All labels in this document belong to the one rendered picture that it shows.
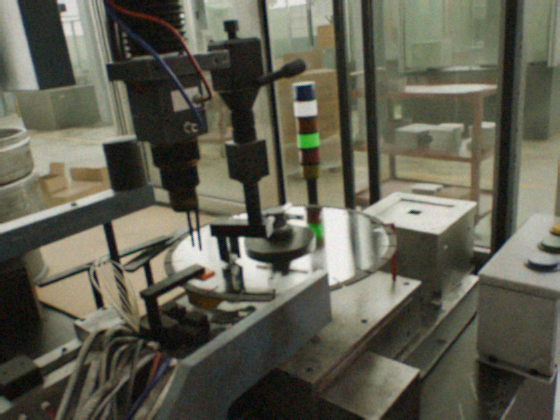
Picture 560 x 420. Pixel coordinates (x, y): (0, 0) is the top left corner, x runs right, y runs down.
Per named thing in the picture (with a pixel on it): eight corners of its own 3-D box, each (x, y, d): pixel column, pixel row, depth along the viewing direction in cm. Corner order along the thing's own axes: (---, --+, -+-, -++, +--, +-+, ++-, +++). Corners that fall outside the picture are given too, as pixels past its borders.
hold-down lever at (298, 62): (274, 81, 68) (272, 59, 67) (310, 79, 64) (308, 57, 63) (232, 89, 63) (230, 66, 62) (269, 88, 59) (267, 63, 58)
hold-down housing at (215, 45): (255, 173, 70) (237, 20, 64) (277, 177, 67) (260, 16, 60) (223, 183, 67) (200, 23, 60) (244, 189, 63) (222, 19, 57)
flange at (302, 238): (311, 257, 71) (310, 240, 71) (236, 258, 73) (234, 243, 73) (318, 228, 82) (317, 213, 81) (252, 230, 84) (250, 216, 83)
